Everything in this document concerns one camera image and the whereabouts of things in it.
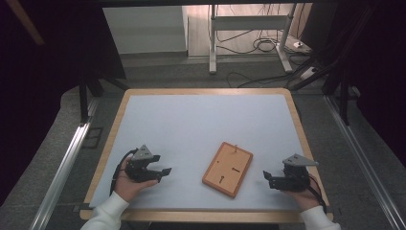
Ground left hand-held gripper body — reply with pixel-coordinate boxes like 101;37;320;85
124;144;163;184

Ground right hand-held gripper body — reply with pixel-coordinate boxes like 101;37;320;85
277;153;320;194

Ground wooden picture frame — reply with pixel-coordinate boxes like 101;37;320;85
201;141;255;199

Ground person's right hand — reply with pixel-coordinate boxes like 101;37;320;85
282;186;323;212

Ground person's left hand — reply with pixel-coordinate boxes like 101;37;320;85
113;172;159;203

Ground black metal stand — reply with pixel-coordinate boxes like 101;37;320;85
78;73;130;125
288;3;377;127

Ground white power strip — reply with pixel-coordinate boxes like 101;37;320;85
300;65;320;81

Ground white panel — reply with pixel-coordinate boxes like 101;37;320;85
102;6;189;56

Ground dark curtain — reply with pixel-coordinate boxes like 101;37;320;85
300;0;406;158
0;0;127;207

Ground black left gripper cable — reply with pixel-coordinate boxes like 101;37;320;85
108;148;140;196

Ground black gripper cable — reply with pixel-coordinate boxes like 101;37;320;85
108;148;140;196
305;173;328;215

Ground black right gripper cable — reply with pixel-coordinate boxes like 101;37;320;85
305;173;328;215

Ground aluminium rail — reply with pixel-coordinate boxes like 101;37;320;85
323;94;406;230
29;122;92;230

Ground black floor cables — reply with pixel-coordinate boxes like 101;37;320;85
215;3;317;89

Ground white metal desk frame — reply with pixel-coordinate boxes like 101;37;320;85
208;3;299;75

